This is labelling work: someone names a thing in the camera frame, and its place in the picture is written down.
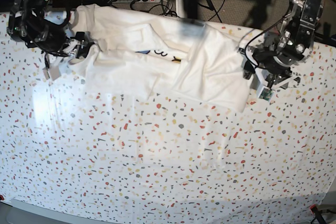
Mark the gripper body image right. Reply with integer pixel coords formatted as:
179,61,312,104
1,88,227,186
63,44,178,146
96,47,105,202
238,46,301,74

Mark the terrazzo patterned tablecloth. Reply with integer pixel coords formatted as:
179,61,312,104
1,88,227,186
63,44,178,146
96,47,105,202
1,14,335,223

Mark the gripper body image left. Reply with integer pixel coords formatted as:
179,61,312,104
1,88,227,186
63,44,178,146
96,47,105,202
59,31,94,59

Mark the red clamp right corner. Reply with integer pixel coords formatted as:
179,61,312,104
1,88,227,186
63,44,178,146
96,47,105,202
310,205,327,224

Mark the white printed T-shirt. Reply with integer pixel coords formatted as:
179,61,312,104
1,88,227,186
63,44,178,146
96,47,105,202
69,4,251,112

